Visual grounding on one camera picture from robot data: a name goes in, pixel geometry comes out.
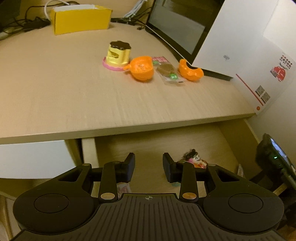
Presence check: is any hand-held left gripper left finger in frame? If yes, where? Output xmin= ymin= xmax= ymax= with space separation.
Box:
xmin=58 ymin=152 xmax=136 ymax=202

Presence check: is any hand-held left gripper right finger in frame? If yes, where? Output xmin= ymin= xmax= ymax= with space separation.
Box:
xmin=162 ymin=152 xmax=241 ymax=202

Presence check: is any pink printed packet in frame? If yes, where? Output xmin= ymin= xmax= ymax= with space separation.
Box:
xmin=117 ymin=182 xmax=131 ymax=194

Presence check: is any small doll figure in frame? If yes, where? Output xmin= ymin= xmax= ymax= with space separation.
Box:
xmin=178 ymin=149 xmax=209 ymax=169

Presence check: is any wide white drawer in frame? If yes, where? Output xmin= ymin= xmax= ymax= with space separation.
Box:
xmin=81 ymin=117 xmax=264 ymax=195

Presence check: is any clear brown snack packet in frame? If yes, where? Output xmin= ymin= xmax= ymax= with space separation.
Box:
xmin=151 ymin=55 xmax=186 ymax=86

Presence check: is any orange capsule half with handle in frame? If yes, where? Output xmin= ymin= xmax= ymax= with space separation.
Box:
xmin=123 ymin=55 xmax=155 ymax=82

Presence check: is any yellow pudding toy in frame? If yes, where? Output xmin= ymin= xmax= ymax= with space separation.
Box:
xmin=102 ymin=41 xmax=132 ymax=72

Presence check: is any small pale packet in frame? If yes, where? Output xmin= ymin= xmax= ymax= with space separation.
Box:
xmin=237 ymin=163 xmax=246 ymax=179

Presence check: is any white printed leaflet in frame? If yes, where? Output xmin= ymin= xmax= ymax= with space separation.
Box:
xmin=236 ymin=36 xmax=296 ymax=116

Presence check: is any narrow white drawer front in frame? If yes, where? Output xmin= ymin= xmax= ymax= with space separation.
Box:
xmin=0 ymin=139 xmax=78 ymax=180

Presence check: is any white computer case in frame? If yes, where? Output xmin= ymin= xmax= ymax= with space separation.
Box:
xmin=145 ymin=0 xmax=279 ymax=81

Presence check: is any yellow cardboard box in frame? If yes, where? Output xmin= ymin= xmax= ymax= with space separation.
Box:
xmin=49 ymin=4 xmax=113 ymax=36

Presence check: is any black computer monitor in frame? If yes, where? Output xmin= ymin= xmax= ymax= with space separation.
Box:
xmin=0 ymin=0 xmax=23 ymax=26

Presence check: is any thin black cable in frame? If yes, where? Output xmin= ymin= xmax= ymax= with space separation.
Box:
xmin=110 ymin=16 xmax=149 ymax=31

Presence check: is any long white cable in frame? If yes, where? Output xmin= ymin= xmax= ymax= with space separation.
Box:
xmin=124 ymin=0 xmax=149 ymax=18

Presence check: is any tangle of black cables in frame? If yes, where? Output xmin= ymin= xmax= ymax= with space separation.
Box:
xmin=0 ymin=5 xmax=52 ymax=36

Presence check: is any coiled white cable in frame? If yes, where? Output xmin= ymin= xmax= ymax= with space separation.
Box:
xmin=44 ymin=0 xmax=71 ymax=21

